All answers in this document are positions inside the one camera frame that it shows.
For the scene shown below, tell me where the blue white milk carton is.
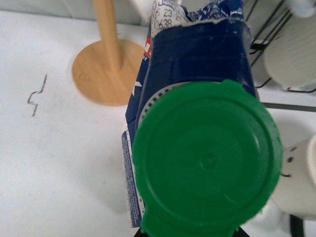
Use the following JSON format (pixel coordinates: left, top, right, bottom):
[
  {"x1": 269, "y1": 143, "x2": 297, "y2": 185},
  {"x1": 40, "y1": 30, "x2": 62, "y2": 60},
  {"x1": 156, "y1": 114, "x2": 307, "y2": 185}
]
[{"x1": 121, "y1": 0, "x2": 282, "y2": 237}]

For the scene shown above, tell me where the cream smiley mug black handle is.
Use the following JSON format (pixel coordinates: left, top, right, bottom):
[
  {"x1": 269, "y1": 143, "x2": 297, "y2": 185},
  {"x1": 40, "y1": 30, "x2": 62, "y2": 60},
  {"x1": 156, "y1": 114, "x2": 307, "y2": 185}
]
[{"x1": 272, "y1": 135, "x2": 316, "y2": 237}]

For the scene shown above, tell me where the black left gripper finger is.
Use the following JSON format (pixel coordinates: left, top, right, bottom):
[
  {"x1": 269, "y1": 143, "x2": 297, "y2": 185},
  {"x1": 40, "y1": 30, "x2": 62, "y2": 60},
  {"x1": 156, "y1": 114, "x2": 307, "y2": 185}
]
[{"x1": 134, "y1": 228, "x2": 145, "y2": 237}]

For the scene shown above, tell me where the cream ribbed mug left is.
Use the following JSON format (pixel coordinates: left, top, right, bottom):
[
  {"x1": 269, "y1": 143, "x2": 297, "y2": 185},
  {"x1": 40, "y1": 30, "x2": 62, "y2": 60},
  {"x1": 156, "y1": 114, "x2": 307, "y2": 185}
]
[{"x1": 264, "y1": 15, "x2": 316, "y2": 87}]

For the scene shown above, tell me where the black wire cup rack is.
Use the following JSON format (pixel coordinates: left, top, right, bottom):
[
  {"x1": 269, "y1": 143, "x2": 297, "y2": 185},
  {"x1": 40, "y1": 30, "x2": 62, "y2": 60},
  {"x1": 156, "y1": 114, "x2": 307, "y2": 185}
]
[{"x1": 243, "y1": 0, "x2": 316, "y2": 112}]

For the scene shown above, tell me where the wooden mug tree stand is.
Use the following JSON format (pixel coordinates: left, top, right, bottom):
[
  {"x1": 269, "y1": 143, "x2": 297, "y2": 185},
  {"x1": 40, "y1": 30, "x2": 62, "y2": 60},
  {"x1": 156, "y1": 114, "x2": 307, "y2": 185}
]
[{"x1": 72, "y1": 0, "x2": 144, "y2": 106}]

